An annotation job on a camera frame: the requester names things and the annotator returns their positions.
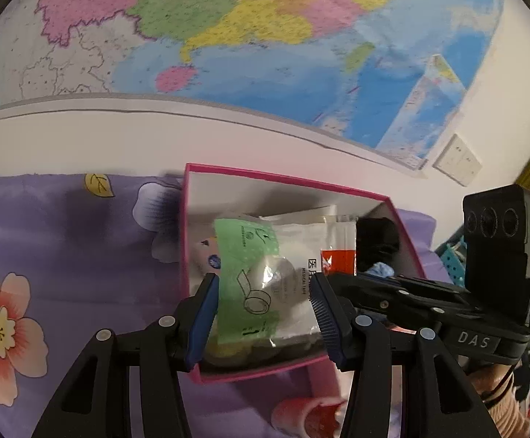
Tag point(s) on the white wall socket panel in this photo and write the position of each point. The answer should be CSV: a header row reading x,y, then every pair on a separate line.
x,y
457,158

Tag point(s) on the colourful wall map poster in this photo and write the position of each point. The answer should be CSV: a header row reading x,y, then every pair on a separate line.
x,y
246,32

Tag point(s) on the purple floral bedsheet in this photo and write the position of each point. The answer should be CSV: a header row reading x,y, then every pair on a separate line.
x,y
73,246

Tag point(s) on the pink cardboard box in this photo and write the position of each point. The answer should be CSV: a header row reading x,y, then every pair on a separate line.
x,y
246,191

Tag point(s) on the small white blue-print item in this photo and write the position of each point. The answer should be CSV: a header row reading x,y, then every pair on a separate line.
x,y
206,258

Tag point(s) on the black cloth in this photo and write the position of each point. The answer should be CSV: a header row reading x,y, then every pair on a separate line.
x,y
377,242

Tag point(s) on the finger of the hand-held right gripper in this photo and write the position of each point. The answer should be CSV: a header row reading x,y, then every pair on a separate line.
x,y
383,292

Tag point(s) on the person's right forearm pink sleeve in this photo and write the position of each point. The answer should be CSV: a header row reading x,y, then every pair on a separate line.
x,y
502,406

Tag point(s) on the white and red packet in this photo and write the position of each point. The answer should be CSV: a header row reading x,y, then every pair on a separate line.
x,y
301,246

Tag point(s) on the green tape packet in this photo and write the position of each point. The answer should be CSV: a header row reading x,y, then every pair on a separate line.
x,y
242,255

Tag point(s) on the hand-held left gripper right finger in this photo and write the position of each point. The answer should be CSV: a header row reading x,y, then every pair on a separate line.
x,y
324,321

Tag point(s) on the small blue item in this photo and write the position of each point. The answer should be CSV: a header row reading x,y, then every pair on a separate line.
x,y
380,270

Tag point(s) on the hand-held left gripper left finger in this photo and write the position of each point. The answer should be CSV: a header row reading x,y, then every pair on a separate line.
x,y
203,319

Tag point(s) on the red and white bottle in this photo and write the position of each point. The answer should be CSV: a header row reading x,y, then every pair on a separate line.
x,y
306,417

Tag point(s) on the teal plastic basket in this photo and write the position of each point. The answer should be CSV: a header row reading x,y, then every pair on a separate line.
x,y
452,264

